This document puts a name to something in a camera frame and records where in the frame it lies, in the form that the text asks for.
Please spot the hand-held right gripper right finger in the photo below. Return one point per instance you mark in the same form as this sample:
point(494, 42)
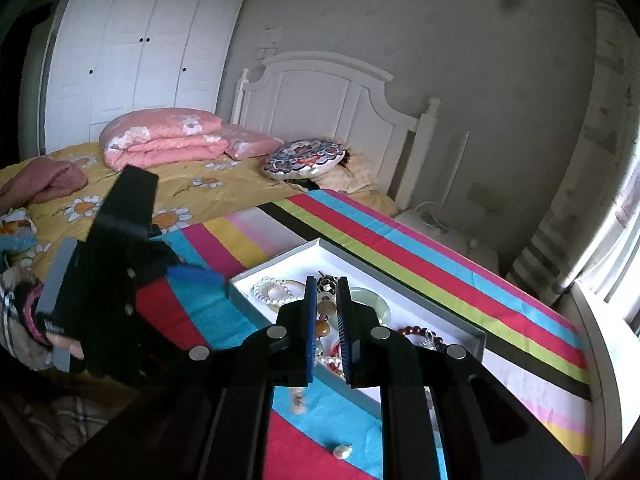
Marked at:
point(343, 332)

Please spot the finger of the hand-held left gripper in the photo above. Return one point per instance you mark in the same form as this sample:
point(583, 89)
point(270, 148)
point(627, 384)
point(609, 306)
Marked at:
point(160, 345)
point(195, 275)

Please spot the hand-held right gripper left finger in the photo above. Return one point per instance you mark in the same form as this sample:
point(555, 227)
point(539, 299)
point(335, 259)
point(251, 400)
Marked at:
point(310, 332)

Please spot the pale green jade bangle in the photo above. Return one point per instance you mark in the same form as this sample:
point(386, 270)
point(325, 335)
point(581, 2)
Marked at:
point(372, 297)

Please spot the white shallow box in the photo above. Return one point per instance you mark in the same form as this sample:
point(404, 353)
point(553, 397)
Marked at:
point(415, 305)

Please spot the person's left hand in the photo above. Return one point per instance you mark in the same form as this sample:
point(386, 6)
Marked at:
point(65, 347)

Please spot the striped colourful blanket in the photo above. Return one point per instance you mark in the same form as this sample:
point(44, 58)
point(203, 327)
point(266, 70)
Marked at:
point(430, 280)

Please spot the pearl earring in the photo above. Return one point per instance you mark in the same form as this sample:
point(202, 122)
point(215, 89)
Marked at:
point(342, 451)

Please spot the pink cloth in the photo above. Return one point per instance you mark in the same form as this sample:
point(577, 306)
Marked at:
point(45, 180)

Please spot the plaid clothing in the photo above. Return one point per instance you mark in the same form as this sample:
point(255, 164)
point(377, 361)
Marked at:
point(55, 410)

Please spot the white bedside cabinet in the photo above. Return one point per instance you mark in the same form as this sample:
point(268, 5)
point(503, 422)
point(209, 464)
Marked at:
point(450, 242)

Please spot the pink floral quilt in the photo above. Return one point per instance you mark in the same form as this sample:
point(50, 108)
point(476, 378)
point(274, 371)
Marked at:
point(160, 137)

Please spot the pink floral pillow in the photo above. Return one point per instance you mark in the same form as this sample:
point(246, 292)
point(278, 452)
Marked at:
point(250, 142)

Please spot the beige plush blanket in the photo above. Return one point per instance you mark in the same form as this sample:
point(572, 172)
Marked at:
point(360, 172)

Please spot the round patterned cushion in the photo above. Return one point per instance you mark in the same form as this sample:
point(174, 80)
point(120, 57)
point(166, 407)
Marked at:
point(305, 157)

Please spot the white pole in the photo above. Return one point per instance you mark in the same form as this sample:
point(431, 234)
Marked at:
point(454, 175)

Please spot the white bed headboard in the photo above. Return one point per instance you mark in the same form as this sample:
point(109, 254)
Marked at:
point(325, 105)

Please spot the white wardrobe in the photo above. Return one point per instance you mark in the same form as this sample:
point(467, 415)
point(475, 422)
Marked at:
point(140, 45)

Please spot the sailboat print curtain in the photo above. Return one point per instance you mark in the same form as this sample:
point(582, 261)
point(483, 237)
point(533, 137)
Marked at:
point(580, 210)

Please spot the white window sill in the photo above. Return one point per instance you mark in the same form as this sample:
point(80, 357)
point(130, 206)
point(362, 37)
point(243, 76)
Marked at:
point(610, 350)

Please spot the white wall switch panel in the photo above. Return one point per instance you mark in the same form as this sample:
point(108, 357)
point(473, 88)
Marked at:
point(266, 53)

